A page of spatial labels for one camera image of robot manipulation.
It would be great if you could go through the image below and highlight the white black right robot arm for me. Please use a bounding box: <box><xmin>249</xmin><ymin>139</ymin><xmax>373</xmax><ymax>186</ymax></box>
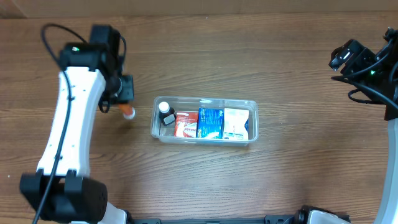
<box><xmin>329</xmin><ymin>27</ymin><xmax>397</xmax><ymax>223</ymax></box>

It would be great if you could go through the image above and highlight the dark syrup bottle white cap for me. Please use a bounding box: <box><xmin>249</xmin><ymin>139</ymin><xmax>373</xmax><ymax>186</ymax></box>
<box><xmin>158</xmin><ymin>101</ymin><xmax>176</xmax><ymax>126</ymax></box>

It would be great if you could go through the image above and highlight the orange tablet tube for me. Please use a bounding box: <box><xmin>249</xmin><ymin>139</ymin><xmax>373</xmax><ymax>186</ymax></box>
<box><xmin>119</xmin><ymin>104</ymin><xmax>136</xmax><ymax>119</ymax></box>

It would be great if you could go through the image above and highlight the blue cough medicine box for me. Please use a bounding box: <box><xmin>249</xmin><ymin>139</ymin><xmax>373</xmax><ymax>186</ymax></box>
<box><xmin>197</xmin><ymin>108</ymin><xmax>224</xmax><ymax>139</ymax></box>

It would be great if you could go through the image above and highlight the white blue Hansaplast box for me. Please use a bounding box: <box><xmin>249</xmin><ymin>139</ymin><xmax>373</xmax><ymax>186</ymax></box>
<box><xmin>223</xmin><ymin>108</ymin><xmax>249</xmax><ymax>141</ymax></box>

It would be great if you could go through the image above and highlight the red white medicine box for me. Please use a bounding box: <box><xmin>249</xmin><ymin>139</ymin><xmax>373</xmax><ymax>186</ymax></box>
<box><xmin>174</xmin><ymin>111</ymin><xmax>198</xmax><ymax>138</ymax></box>

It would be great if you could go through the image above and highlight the clear plastic container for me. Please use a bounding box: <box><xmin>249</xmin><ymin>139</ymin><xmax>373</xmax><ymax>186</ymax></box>
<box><xmin>151</xmin><ymin>96</ymin><xmax>259</xmax><ymax>146</ymax></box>

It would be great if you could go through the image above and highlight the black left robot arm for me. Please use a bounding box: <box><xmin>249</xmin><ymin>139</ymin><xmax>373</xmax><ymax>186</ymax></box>
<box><xmin>19</xmin><ymin>43</ymin><xmax>133</xmax><ymax>223</ymax></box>

